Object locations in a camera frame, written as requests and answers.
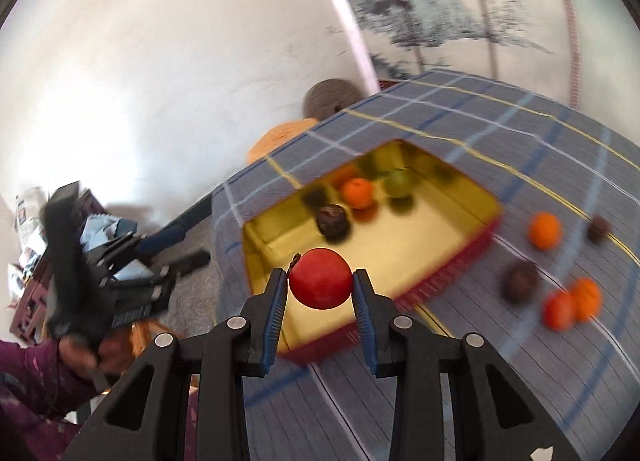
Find person's left hand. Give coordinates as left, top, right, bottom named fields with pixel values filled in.
left=59, top=326, right=138, bottom=387

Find gold tin box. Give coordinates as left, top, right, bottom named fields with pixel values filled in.
left=241, top=139, right=505, bottom=367

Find landscape mural wall panels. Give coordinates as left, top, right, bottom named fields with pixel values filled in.
left=320, top=0, right=640, bottom=109

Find light blue bag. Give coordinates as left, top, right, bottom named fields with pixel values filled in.
left=81, top=216, right=138, bottom=282

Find grey plaid tablecloth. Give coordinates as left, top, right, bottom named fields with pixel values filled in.
left=210, top=68, right=640, bottom=461

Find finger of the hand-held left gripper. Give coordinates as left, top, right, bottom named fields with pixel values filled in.
left=134, top=221, right=195, bottom=256
left=150, top=249, right=212, bottom=287

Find dark brown wrinkled fruit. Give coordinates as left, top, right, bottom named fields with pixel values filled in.
left=315, top=204, right=349, bottom=242
left=501, top=261, right=541, bottom=304
left=586, top=216, right=612, bottom=244

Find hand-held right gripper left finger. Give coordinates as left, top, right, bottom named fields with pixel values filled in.
left=62, top=267, right=291, bottom=461

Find green round fruit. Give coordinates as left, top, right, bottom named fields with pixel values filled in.
left=382, top=168, right=415, bottom=199

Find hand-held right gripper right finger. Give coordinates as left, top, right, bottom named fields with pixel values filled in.
left=351, top=268, right=583, bottom=461

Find orange mandarin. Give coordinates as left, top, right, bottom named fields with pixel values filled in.
left=529, top=212, right=563, bottom=249
left=543, top=289, right=576, bottom=332
left=341, top=177, right=376, bottom=209
left=570, top=277, right=603, bottom=323

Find red beaded strip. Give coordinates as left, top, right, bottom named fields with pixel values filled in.
left=554, top=0, right=583, bottom=109

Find red apple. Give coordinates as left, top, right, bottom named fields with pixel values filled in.
left=288, top=248, right=353, bottom=311

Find grey round stool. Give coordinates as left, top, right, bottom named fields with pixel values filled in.
left=302, top=78, right=368, bottom=119

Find dark red wooden furniture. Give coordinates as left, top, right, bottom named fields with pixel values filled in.
left=7, top=261, right=53, bottom=344

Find orange plastic stool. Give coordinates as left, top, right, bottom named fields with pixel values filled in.
left=129, top=320, right=173, bottom=359
left=245, top=117, right=321, bottom=166

